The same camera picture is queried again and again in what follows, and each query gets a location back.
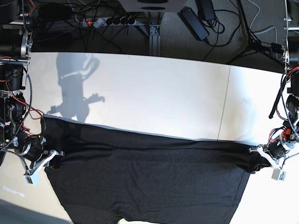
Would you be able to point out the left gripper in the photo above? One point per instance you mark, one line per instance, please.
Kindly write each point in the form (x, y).
(274, 153)

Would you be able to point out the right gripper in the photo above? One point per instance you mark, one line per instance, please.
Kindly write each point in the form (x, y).
(32, 150)

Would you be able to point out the dark grey T-shirt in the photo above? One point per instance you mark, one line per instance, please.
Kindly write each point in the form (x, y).
(107, 175)

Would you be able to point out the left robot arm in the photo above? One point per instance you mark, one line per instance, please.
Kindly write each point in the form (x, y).
(288, 92)

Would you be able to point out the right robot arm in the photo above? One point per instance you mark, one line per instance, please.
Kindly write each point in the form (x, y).
(15, 48)

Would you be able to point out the black power adapter brick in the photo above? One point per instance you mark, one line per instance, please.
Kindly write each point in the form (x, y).
(194, 24)

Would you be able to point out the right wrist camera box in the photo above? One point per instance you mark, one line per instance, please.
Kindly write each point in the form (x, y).
(32, 178)

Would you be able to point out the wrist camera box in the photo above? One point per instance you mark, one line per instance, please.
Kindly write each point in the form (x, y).
(278, 174)
(32, 178)

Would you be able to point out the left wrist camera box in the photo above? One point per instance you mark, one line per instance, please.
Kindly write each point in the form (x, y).
(278, 174)

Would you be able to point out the aluminium frame post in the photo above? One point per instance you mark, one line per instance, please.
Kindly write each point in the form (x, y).
(154, 33)

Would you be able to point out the power strip with red switch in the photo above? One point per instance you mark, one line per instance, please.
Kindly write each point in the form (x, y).
(109, 21)

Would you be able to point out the grey base plate at top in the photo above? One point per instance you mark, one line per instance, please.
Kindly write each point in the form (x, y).
(152, 5)

